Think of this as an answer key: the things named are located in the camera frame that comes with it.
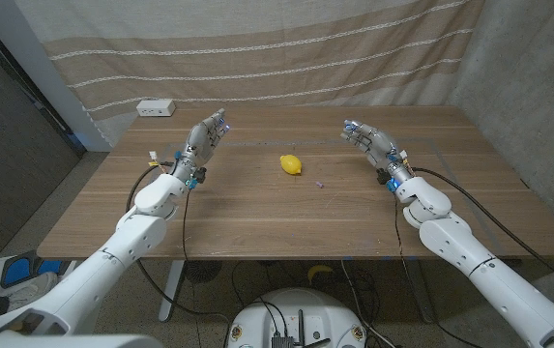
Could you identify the yellow lemon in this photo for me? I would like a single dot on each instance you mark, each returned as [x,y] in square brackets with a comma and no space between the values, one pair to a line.
[290,164]

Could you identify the white and blue shoe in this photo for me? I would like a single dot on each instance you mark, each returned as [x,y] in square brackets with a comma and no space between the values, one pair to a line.
[20,270]

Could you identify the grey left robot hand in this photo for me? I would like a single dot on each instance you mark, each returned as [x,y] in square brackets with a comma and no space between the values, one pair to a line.
[199,142]

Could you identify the yellow banana-shaped item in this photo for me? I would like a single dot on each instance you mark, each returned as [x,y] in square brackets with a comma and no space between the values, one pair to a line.
[319,270]

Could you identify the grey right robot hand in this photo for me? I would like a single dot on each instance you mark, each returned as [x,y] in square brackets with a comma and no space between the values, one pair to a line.
[378,145]

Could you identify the beige striped backdrop cloth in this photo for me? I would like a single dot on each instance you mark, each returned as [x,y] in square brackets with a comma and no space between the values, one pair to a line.
[257,48]

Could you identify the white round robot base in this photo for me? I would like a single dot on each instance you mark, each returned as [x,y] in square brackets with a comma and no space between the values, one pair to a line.
[300,309]

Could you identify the white robot torso edge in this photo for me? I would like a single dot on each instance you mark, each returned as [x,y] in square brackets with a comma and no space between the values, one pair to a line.
[64,342]

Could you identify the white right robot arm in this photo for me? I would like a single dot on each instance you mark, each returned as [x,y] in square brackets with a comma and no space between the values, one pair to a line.
[479,266]

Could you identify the white power strip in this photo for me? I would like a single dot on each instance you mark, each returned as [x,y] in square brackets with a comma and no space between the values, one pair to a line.
[155,107]

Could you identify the white table leg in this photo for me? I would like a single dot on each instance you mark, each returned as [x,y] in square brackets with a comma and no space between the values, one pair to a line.
[170,290]

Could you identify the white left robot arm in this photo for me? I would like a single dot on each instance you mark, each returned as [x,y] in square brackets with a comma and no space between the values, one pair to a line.
[112,256]

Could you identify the black round fan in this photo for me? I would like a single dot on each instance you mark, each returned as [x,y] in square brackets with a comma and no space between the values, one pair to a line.
[202,270]

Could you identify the grey table leg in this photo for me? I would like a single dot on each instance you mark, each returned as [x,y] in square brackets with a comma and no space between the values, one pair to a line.
[421,290]

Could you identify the dark perforated wall panel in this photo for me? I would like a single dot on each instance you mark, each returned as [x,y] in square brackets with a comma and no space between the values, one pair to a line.
[6,159]

